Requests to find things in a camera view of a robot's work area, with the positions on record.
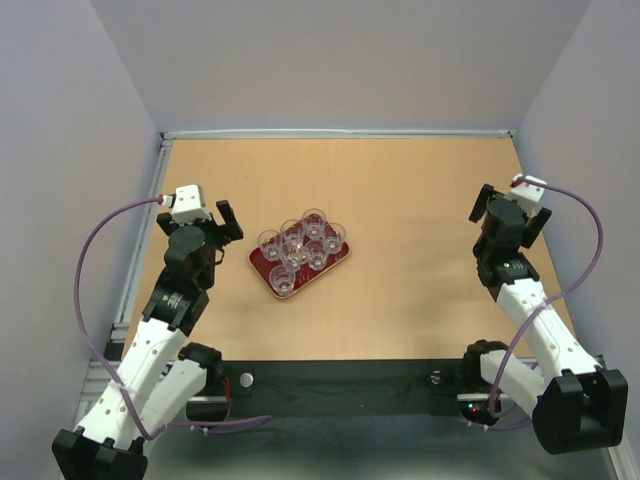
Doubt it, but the clear glass group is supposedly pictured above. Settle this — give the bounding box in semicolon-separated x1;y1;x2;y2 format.
281;238;308;272
268;265;296;298
257;229;282;263

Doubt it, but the aluminium table frame rail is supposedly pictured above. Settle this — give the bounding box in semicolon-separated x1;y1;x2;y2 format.
59;128;621;480

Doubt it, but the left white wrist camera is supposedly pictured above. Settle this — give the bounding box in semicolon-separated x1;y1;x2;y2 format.
160;184;212;226

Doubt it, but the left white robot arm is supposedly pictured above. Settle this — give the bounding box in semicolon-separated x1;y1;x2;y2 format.
52;185;243;479

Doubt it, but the clear glass group back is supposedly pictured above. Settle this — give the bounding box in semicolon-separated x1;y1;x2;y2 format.
268;265;296;298

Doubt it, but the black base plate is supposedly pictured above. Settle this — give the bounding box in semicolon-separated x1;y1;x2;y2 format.
184;358;506;421

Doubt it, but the red lacquer tray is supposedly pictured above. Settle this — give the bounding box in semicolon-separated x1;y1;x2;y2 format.
249;236;351;299

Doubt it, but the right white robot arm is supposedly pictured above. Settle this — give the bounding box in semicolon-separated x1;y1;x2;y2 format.
460;174;628;454

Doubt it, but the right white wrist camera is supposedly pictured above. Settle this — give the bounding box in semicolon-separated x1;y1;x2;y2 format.
505;174;547;216

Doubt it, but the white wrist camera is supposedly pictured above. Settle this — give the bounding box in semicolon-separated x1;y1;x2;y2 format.
505;174;547;216
160;184;212;226

